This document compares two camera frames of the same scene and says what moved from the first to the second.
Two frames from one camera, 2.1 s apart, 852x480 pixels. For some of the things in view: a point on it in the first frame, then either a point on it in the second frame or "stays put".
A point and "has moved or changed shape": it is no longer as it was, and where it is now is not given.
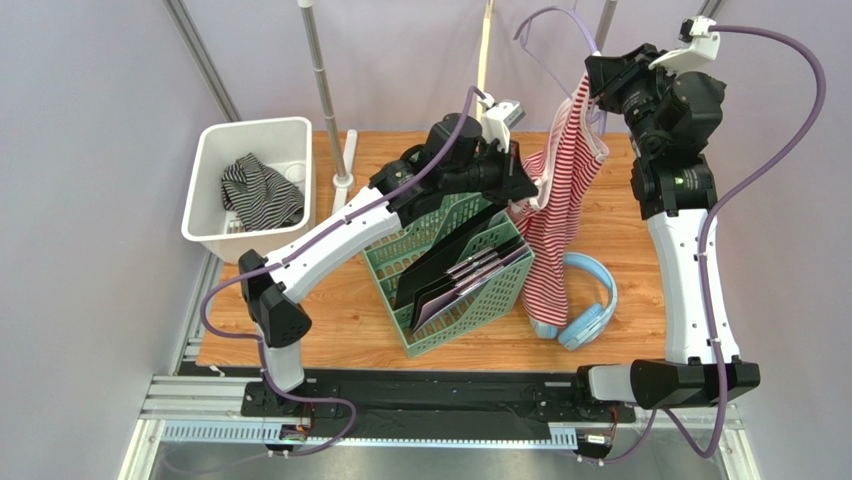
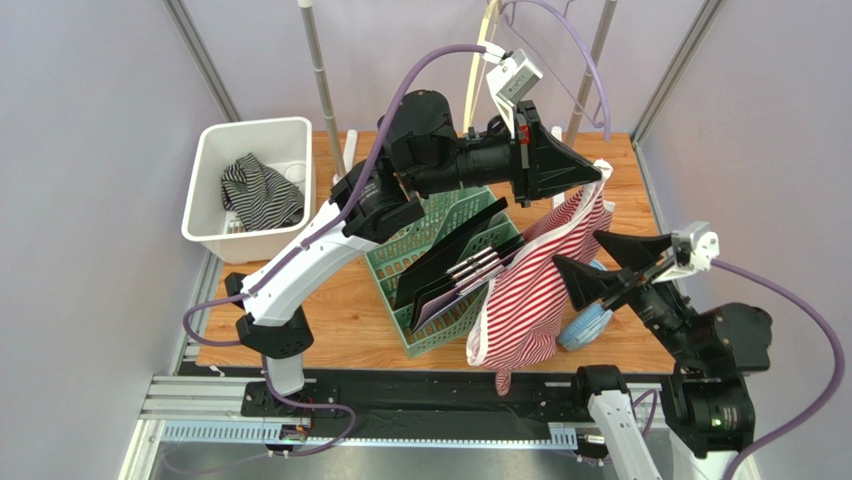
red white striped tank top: (566, 156) has moved or changed shape
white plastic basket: (252, 186) stays put
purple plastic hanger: (558, 9) → (564, 16)
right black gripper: (609, 80) → (635, 280)
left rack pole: (306, 7) stays put
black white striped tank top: (259, 197) stays put
